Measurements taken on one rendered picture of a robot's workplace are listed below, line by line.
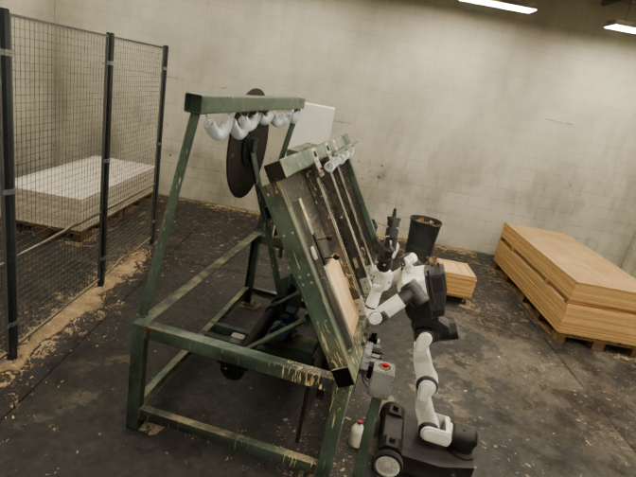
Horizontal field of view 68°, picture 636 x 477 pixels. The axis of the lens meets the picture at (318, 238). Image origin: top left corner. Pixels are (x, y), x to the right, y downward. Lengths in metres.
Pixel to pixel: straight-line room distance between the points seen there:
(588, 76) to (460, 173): 2.43
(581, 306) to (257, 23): 6.12
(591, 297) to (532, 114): 3.61
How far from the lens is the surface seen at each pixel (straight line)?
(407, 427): 3.71
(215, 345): 2.97
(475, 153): 8.52
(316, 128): 6.77
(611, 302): 6.34
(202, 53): 8.46
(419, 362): 3.28
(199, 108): 2.67
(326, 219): 3.17
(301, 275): 2.59
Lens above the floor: 2.37
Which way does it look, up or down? 18 degrees down
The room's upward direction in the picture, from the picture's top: 11 degrees clockwise
